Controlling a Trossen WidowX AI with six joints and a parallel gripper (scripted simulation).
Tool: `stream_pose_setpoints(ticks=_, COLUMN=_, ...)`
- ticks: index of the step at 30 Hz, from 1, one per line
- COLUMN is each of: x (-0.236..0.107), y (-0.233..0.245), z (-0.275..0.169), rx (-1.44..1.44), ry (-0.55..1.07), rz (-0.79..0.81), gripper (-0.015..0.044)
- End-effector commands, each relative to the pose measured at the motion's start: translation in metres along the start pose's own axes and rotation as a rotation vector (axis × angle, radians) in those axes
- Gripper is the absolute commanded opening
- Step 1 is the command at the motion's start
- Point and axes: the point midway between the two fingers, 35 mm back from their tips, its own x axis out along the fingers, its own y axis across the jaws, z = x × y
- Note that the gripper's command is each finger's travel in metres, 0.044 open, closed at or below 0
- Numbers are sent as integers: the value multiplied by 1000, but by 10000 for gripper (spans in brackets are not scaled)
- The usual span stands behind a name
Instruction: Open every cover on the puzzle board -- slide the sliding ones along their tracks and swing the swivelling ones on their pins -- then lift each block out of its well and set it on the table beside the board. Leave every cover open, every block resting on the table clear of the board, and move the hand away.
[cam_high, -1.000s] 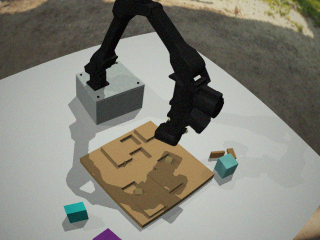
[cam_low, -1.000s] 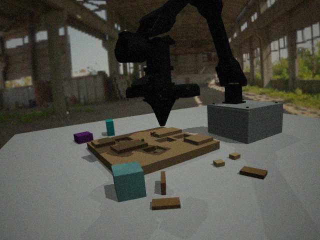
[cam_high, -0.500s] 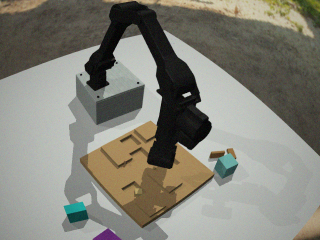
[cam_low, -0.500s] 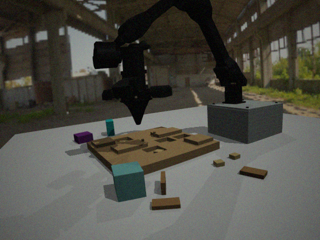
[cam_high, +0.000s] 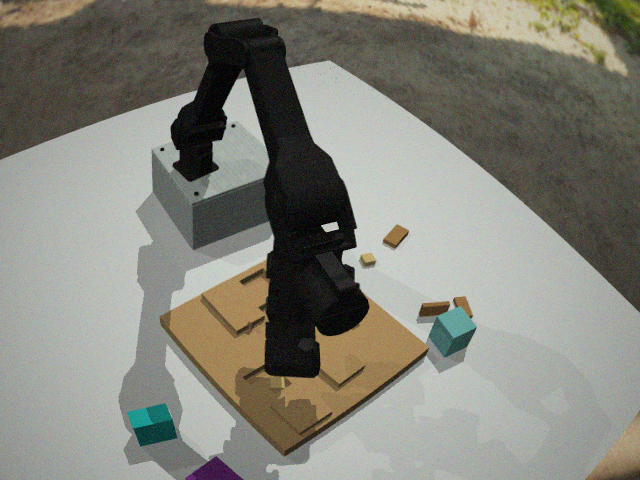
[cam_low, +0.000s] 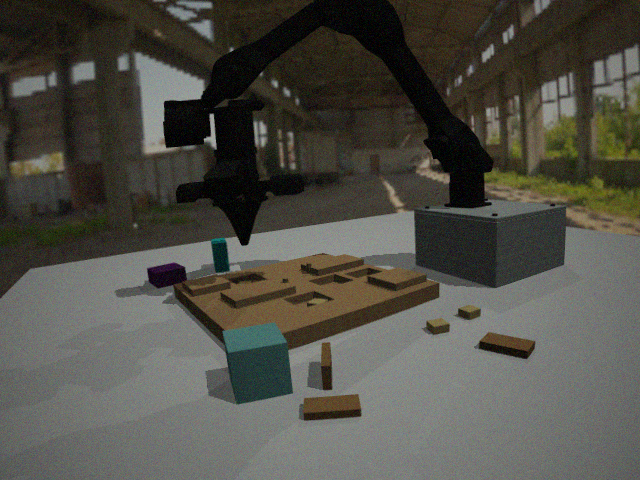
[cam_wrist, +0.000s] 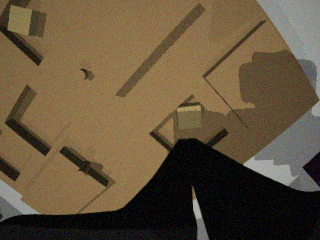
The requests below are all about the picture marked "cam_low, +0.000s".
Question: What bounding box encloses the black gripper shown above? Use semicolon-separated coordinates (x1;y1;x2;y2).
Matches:
176;140;304;246

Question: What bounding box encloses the tan square puzzle board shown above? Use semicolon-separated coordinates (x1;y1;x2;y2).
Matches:
173;253;439;350

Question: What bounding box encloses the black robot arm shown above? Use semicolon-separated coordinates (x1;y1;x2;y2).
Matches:
163;0;494;208

